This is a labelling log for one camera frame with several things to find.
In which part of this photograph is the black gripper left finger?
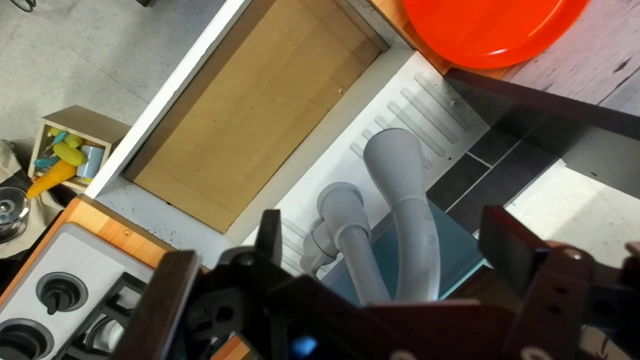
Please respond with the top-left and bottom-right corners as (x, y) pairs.
(254, 208), (286, 272)

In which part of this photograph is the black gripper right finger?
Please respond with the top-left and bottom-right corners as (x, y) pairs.
(479, 204), (556, 301)

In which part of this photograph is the grey toy faucet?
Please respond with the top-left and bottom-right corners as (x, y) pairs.
(314, 126), (444, 310)

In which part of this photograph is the white toy sink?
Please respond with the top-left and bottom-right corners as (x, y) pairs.
(84, 0), (495, 315)

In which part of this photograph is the black burner grate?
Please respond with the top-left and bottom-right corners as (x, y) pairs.
(54, 269), (163, 360)

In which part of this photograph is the blue toy can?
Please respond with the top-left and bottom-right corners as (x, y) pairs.
(74, 143), (105, 181)

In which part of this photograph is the wooden toy crate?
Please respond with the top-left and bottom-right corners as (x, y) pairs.
(26, 103), (131, 195)

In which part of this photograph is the black stove knob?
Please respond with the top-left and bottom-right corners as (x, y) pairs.
(33, 269), (90, 315)
(0, 315), (54, 360)

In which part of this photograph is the orange round plate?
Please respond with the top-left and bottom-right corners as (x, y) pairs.
(398, 0), (592, 72)

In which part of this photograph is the green toy vegetable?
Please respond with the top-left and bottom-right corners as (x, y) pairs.
(51, 140), (90, 168)

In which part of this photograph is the yellow toy carrot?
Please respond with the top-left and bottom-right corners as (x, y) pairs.
(24, 158), (80, 201)

